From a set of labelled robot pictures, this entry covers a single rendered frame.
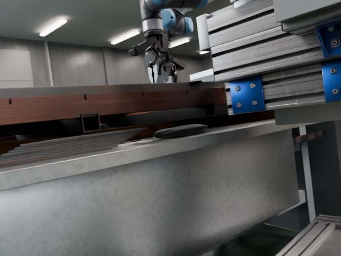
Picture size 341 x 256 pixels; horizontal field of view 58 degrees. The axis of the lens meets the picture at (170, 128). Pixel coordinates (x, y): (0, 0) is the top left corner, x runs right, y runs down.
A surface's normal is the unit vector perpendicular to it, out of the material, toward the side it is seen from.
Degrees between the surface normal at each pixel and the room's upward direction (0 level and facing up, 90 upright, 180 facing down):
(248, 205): 90
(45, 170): 90
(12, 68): 90
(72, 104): 90
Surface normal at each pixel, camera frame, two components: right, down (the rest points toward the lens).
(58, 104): 0.61, -0.05
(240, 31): -0.68, 0.11
